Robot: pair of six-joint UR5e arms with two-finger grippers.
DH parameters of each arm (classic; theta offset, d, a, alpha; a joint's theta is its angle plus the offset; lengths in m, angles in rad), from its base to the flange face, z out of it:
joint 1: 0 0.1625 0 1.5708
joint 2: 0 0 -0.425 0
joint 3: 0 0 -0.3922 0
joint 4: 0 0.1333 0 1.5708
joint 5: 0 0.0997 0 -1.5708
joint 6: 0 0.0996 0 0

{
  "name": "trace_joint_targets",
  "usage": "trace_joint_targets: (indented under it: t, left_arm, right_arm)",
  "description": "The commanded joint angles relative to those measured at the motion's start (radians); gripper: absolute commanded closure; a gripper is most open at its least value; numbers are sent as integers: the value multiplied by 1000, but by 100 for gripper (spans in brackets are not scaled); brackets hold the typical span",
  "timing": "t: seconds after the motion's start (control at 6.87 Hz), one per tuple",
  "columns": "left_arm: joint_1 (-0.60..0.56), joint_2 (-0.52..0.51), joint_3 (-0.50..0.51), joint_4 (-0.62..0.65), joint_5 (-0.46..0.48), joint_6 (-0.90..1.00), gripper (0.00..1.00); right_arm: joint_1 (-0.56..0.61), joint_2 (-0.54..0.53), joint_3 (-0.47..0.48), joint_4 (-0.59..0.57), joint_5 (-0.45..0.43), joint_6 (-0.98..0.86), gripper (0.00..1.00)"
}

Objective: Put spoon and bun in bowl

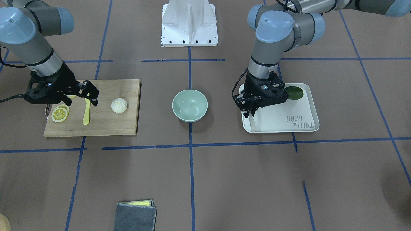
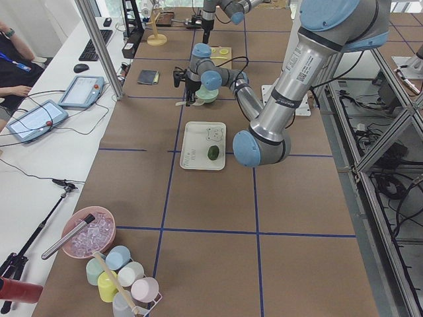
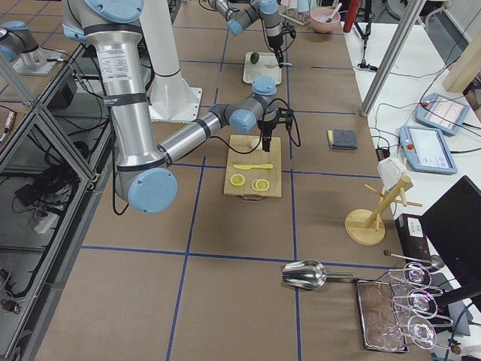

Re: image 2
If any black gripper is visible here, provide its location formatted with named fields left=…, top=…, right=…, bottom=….
left=173, top=67, right=201, bottom=106
left=191, top=15, right=214, bottom=44

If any white ceramic spoon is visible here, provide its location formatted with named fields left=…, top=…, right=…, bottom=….
left=175, top=99, right=205, bottom=106

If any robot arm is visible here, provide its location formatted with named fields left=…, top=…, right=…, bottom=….
left=200, top=0, right=270, bottom=44
left=174, top=1, right=391, bottom=167

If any light green bowl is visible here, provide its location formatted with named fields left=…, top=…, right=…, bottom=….
left=196, top=85, right=219, bottom=104

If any metal rod in bowl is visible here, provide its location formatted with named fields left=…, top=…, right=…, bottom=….
left=41, top=213, right=95, bottom=260

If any pink bowl with ice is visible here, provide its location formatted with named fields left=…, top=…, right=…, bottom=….
left=62, top=206, right=116, bottom=259

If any wooden cutting board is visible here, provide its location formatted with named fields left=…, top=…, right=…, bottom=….
left=210, top=46, right=232, bottom=69

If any grey and yellow cloth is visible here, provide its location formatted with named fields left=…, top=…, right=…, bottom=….
left=137, top=69, right=160, bottom=85

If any white bear serving tray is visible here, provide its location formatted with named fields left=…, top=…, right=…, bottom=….
left=180, top=122, right=226, bottom=170

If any dark glass rack tray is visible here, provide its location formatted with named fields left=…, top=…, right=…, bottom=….
left=155, top=12, right=174, bottom=27

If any wooden cup tree stand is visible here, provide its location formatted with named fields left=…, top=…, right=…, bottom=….
left=147, top=10, right=167, bottom=46

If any dark green avocado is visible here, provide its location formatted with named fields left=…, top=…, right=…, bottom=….
left=207, top=145, right=220, bottom=160

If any far teach pendant tablet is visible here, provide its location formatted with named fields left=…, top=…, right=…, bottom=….
left=58, top=75, right=105, bottom=108

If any teach pendant tablet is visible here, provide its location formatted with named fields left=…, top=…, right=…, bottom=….
left=58, top=75, right=105, bottom=108
left=6, top=100, right=69, bottom=143

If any black keyboard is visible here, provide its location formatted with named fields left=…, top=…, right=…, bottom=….
left=78, top=29, right=114, bottom=62

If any black computer mouse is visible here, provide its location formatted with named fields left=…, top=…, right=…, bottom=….
left=73, top=63, right=89, bottom=73

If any near teach pendant tablet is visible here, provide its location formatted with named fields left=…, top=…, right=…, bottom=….
left=6, top=100, right=69, bottom=143

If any seated person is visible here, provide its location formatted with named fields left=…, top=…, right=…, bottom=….
left=1, top=22, right=44, bottom=114

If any blue plastic cup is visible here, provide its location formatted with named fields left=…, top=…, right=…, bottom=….
left=105, top=245, right=131, bottom=270

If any white plastic cup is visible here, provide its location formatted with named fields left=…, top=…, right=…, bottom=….
left=118, top=261, right=144, bottom=287

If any green plastic cup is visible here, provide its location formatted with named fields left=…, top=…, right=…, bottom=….
left=85, top=258, right=104, bottom=286

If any pink plastic cup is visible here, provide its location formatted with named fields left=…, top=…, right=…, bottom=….
left=131, top=277, right=159, bottom=302

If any yellow plastic cup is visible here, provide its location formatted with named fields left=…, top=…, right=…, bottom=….
left=97, top=271, right=119, bottom=303

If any black tripod stick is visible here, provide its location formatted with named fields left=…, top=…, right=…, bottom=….
left=0, top=178, right=79, bottom=311

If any red cylinder bottle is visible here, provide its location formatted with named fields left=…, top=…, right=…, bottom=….
left=0, top=277, right=44, bottom=304

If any aluminium frame post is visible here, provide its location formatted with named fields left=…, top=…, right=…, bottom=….
left=75, top=0, right=124, bottom=100

